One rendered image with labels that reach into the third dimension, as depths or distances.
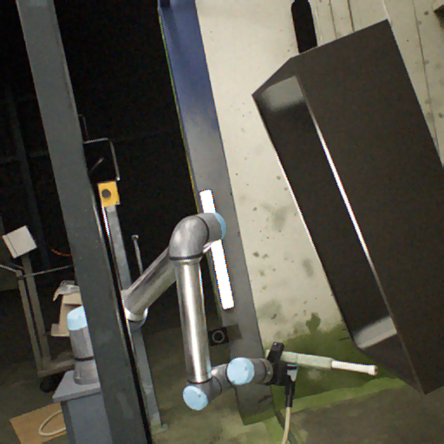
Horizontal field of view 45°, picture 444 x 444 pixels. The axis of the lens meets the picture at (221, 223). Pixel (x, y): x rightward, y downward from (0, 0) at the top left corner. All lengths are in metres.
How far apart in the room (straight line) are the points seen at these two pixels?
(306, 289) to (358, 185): 1.24
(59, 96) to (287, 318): 2.25
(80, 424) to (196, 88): 1.68
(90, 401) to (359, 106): 1.42
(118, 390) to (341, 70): 1.27
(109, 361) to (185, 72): 2.15
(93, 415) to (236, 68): 1.80
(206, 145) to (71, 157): 1.98
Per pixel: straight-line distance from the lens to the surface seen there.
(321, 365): 2.18
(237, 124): 2.85
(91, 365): 2.18
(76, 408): 2.17
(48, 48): 0.91
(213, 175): 2.81
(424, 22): 3.27
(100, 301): 0.88
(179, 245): 1.81
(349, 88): 1.83
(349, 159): 1.79
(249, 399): 3.03
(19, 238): 4.53
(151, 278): 2.09
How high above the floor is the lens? 1.27
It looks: 4 degrees down
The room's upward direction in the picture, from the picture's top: 11 degrees counter-clockwise
